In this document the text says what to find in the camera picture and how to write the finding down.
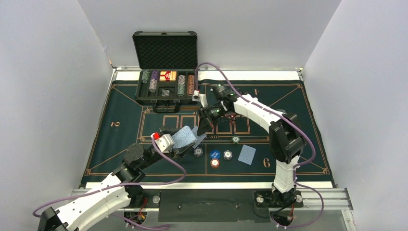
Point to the green poker chip stack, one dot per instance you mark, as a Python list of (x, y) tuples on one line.
[(235, 139)]

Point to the orange chip row in case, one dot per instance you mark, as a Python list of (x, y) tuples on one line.
[(190, 85)]

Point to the orange chip stack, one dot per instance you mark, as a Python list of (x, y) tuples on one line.
[(215, 163)]

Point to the purple chip row in case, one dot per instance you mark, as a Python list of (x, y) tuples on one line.
[(153, 81)]

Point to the green chip row in case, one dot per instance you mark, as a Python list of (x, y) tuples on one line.
[(145, 77)]

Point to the black poker chip case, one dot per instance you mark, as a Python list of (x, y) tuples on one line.
[(165, 51)]

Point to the clear bag in case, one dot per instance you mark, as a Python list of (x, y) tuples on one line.
[(165, 93)]

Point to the blue chip row in case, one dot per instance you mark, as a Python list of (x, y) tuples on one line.
[(181, 85)]

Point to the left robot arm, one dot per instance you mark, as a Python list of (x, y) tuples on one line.
[(122, 187)]

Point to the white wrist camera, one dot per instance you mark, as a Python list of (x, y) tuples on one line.
[(199, 97), (164, 142)]

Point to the blue playing card deck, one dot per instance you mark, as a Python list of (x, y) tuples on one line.
[(184, 137)]

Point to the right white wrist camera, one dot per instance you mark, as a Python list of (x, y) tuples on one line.
[(199, 97)]

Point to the red playing card box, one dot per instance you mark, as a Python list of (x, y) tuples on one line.
[(168, 75)]

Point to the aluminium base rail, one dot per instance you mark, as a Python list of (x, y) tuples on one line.
[(235, 210)]

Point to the blue small blind button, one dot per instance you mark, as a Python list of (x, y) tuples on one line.
[(215, 154)]

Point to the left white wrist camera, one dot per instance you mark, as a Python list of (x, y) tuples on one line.
[(164, 142)]

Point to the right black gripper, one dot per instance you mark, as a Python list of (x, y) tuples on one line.
[(205, 125)]

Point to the single blue playing card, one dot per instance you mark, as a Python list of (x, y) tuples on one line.
[(247, 154)]

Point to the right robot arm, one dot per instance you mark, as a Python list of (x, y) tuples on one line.
[(286, 142)]

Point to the green poker table mat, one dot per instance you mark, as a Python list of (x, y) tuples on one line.
[(125, 122)]

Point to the blue chip stack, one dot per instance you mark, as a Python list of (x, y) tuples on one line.
[(198, 152), (227, 155)]

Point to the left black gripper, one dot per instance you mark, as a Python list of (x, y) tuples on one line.
[(179, 150)]

